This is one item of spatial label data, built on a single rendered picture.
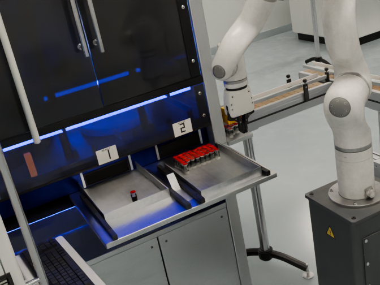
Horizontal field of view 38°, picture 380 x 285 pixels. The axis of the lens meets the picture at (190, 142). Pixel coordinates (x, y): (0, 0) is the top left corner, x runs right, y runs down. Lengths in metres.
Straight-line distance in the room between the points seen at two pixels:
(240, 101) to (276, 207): 1.79
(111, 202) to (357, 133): 0.95
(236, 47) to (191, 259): 1.15
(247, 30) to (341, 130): 0.43
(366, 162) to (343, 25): 0.45
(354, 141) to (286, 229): 1.66
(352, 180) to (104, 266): 1.11
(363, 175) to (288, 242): 1.48
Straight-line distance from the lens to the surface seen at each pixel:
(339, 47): 1.75
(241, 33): 1.81
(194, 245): 2.58
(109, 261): 2.43
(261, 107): 2.66
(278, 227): 3.46
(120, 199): 2.17
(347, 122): 1.76
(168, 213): 2.00
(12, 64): 2.00
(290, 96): 2.75
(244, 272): 2.79
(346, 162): 1.87
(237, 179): 2.09
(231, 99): 1.93
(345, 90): 1.73
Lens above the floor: 1.85
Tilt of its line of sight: 22 degrees down
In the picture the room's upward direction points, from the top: 12 degrees counter-clockwise
